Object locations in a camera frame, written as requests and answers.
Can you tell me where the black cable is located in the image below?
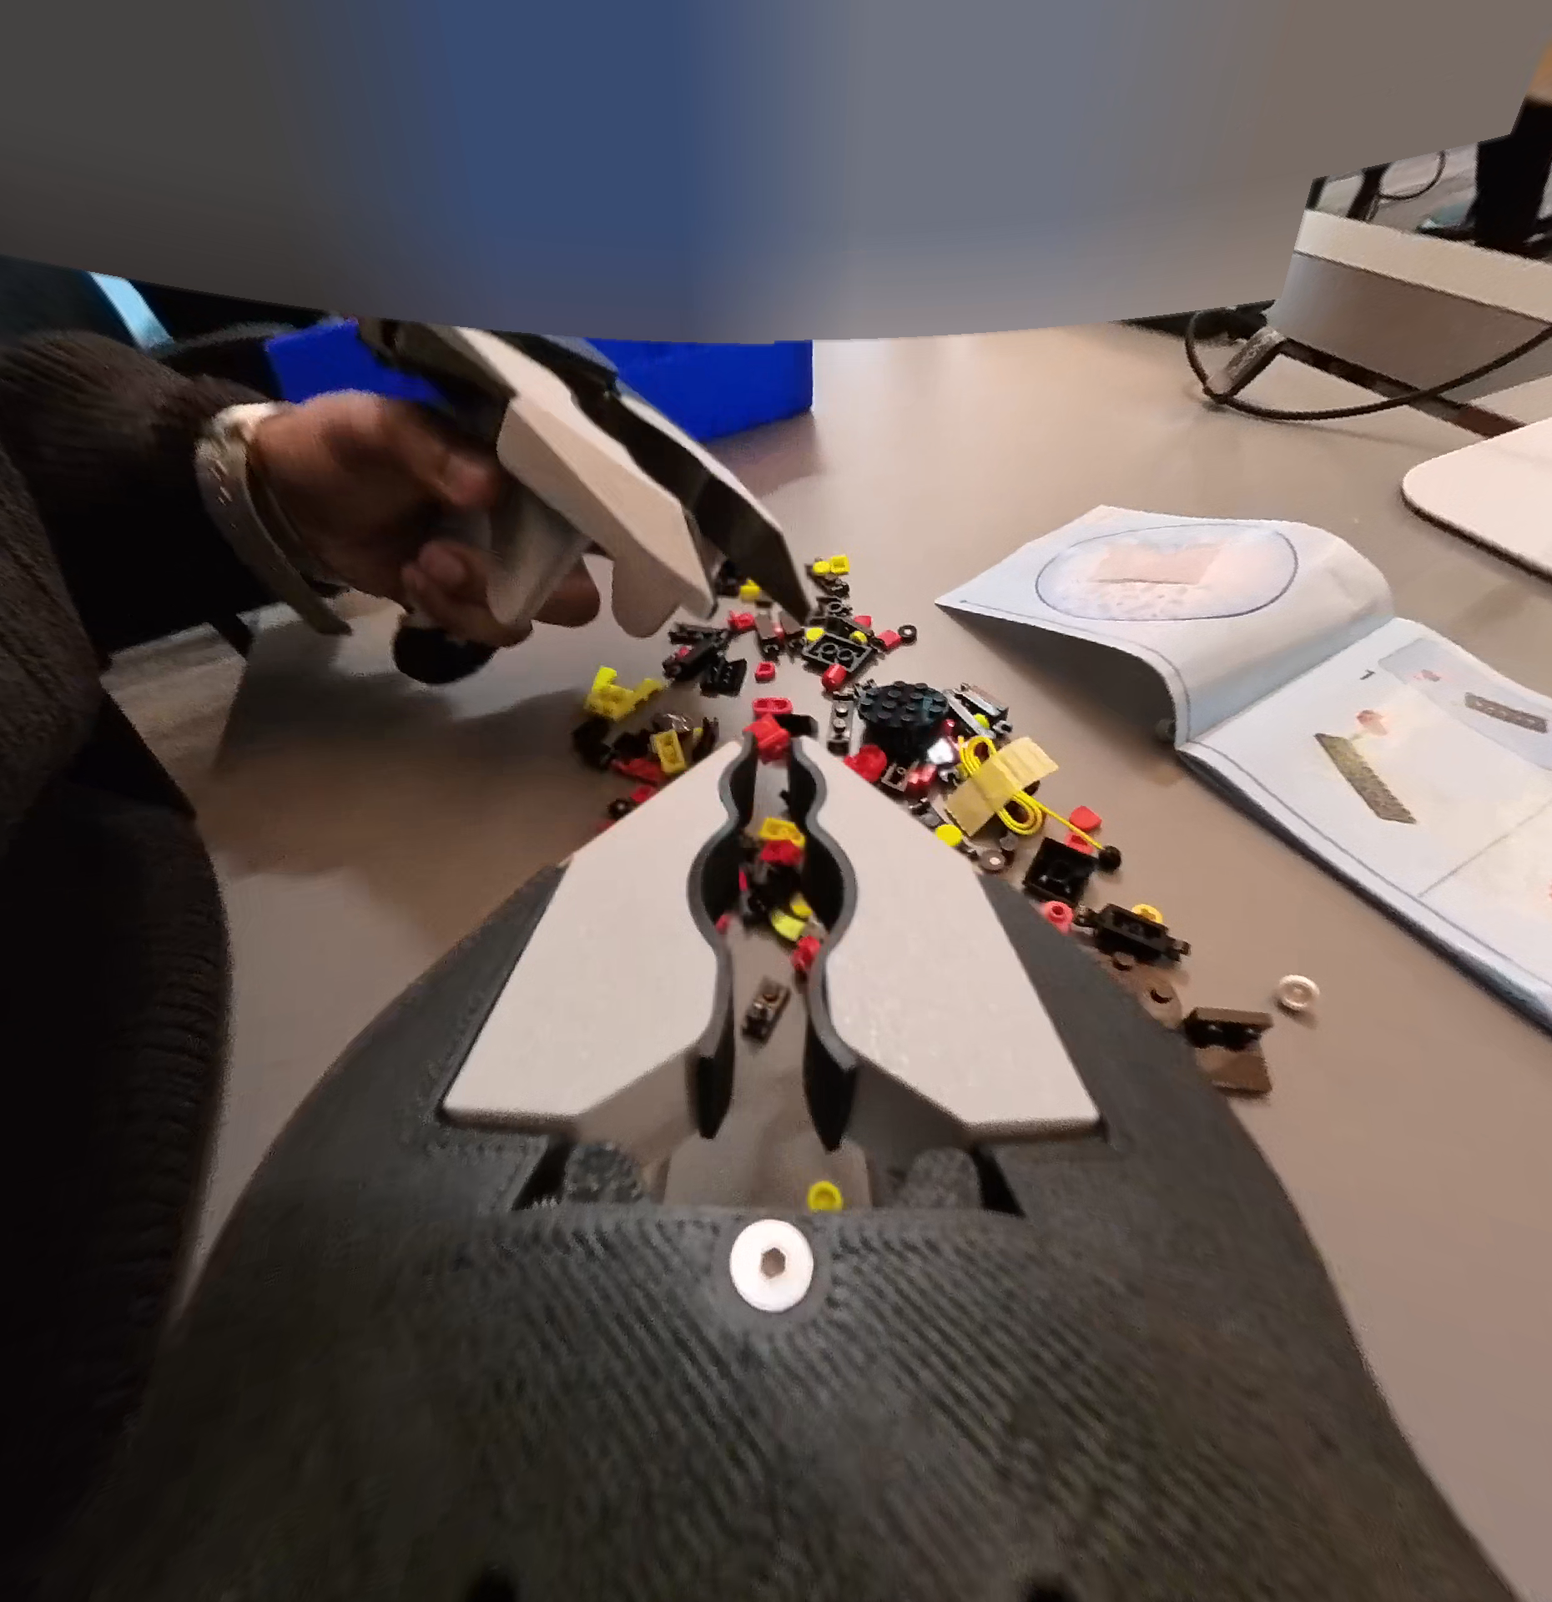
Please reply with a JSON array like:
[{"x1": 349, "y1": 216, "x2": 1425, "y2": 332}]
[{"x1": 1183, "y1": 301, "x2": 1552, "y2": 421}]

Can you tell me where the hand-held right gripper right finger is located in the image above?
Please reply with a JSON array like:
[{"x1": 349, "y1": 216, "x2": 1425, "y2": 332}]
[{"x1": 792, "y1": 738, "x2": 1102, "y2": 1174}]

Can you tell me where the yellow string with tape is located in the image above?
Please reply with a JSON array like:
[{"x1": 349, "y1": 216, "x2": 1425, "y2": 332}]
[{"x1": 945, "y1": 737, "x2": 1119, "y2": 871}]

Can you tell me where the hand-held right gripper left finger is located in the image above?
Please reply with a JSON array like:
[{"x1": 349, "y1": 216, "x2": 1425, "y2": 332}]
[{"x1": 442, "y1": 738, "x2": 761, "y2": 1150}]

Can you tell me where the light blue instruction booklet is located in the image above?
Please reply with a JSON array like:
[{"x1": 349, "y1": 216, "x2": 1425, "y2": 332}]
[{"x1": 936, "y1": 504, "x2": 1552, "y2": 1047}]

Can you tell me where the black round lego plate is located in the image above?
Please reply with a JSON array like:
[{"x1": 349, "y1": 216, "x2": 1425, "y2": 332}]
[{"x1": 857, "y1": 681, "x2": 951, "y2": 759}]

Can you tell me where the person's left hand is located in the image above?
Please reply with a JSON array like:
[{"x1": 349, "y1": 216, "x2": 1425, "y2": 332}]
[{"x1": 244, "y1": 393, "x2": 602, "y2": 654}]

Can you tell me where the pile of small lego pieces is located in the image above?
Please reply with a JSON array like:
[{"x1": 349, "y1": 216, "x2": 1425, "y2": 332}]
[{"x1": 574, "y1": 554, "x2": 1279, "y2": 1216}]

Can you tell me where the white folding stand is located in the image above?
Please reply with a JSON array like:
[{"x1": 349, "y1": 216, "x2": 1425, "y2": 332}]
[{"x1": 1403, "y1": 410, "x2": 1552, "y2": 591}]

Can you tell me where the silver wristwatch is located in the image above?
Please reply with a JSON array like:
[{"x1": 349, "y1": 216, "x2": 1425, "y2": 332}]
[{"x1": 194, "y1": 401, "x2": 353, "y2": 637}]

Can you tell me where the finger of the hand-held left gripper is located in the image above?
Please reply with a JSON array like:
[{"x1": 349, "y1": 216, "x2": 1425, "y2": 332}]
[
  {"x1": 497, "y1": 366, "x2": 718, "y2": 641},
  {"x1": 598, "y1": 373, "x2": 816, "y2": 624}
]

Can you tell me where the dark brown round lego plate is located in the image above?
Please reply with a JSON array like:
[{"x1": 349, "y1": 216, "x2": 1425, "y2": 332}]
[{"x1": 1102, "y1": 954, "x2": 1189, "y2": 1030}]

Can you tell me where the blue plastic bin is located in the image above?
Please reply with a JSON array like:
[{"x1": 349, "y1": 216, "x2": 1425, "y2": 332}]
[{"x1": 266, "y1": 320, "x2": 813, "y2": 439}]

